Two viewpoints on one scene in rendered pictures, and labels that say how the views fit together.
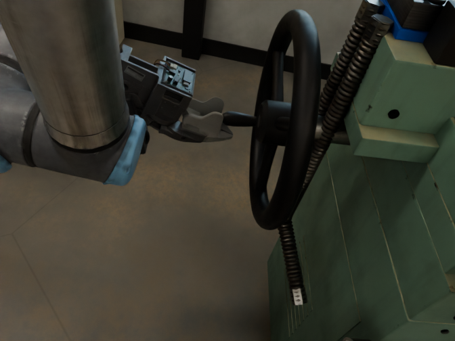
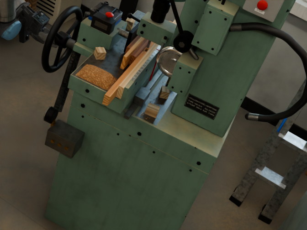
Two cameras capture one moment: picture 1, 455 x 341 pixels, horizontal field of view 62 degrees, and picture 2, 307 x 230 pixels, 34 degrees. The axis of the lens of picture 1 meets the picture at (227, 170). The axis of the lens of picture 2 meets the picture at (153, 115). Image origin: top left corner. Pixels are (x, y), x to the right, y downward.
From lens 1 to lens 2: 1.63 m
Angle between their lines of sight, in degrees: 15
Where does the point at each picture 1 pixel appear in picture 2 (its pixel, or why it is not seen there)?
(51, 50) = not seen: outside the picture
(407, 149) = (87, 52)
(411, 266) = not seen: hidden behind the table
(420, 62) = (87, 24)
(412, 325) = (71, 108)
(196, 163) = not seen: hidden behind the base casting
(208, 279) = (47, 154)
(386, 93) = (81, 32)
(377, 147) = (78, 49)
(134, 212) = (25, 107)
